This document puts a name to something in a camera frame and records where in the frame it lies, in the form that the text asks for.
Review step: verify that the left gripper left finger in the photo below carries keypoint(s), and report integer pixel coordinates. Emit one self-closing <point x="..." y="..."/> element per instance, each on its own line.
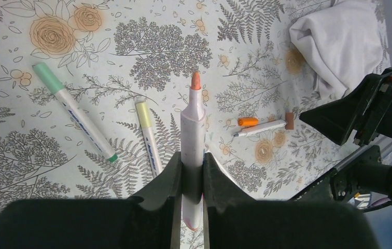
<point x="150" y="218"/>

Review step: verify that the white pen with green tip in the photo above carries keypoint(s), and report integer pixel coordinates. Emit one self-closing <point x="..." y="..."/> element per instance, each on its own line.
<point x="55" y="86"/>

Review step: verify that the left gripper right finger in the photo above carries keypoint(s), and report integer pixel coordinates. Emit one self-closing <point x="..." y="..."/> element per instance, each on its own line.
<point x="233" y="219"/>

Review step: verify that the white pen orange tip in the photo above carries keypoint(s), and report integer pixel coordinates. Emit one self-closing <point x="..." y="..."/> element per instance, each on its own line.
<point x="193" y="130"/>

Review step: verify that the white pen with label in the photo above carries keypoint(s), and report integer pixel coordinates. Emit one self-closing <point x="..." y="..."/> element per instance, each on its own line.
<point x="260" y="128"/>

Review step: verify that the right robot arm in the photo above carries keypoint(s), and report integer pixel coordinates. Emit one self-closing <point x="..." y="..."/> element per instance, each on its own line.
<point x="362" y="178"/>

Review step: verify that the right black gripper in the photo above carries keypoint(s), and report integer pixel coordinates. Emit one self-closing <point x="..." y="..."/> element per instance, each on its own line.
<point x="367" y="110"/>

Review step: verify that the brown pen cap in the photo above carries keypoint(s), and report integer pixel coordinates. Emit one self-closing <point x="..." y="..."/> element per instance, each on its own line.
<point x="289" y="118"/>

